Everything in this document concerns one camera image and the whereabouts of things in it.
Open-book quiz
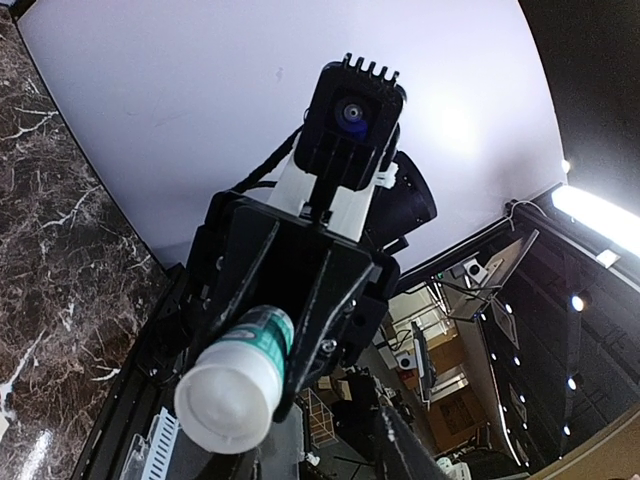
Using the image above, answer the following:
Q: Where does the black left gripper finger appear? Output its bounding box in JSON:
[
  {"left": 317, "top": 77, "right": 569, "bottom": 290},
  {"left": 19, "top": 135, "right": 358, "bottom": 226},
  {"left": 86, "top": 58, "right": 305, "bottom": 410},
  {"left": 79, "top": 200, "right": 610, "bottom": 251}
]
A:
[{"left": 374, "top": 407, "right": 451, "bottom": 480}]

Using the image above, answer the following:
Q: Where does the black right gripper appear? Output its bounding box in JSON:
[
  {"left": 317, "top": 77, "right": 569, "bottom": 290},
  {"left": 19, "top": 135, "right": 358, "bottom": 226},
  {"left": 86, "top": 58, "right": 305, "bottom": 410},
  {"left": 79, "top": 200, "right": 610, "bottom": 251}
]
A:
[{"left": 187, "top": 191, "right": 400, "bottom": 423}]

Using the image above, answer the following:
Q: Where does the green white glue stick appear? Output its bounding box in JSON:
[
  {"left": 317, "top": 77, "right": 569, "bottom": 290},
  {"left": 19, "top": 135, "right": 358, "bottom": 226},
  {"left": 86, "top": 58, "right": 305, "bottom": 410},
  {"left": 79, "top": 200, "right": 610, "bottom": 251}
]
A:
[{"left": 174, "top": 305, "right": 294, "bottom": 454}]

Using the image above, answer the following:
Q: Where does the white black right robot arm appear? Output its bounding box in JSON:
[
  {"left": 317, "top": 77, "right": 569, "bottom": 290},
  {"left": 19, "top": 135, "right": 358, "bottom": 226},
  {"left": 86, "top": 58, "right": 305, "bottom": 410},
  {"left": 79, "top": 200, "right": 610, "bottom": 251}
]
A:
[{"left": 185, "top": 152, "right": 437, "bottom": 421}]

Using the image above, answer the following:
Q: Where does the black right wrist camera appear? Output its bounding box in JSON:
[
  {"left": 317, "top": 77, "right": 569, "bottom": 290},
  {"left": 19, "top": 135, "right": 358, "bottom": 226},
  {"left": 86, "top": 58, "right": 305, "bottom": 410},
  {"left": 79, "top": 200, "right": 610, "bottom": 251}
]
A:
[{"left": 294, "top": 52, "right": 407, "bottom": 193}]

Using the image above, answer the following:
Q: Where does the white slotted cable duct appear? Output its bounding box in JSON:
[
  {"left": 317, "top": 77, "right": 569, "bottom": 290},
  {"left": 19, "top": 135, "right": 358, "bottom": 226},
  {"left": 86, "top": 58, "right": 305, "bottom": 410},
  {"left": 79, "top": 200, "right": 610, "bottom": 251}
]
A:
[{"left": 122, "top": 407, "right": 180, "bottom": 480}]

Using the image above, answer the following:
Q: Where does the black front table rail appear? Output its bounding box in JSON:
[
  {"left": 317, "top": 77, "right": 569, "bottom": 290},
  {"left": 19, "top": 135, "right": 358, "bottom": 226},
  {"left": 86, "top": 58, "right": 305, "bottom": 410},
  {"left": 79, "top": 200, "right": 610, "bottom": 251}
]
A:
[{"left": 71, "top": 264, "right": 193, "bottom": 479}]

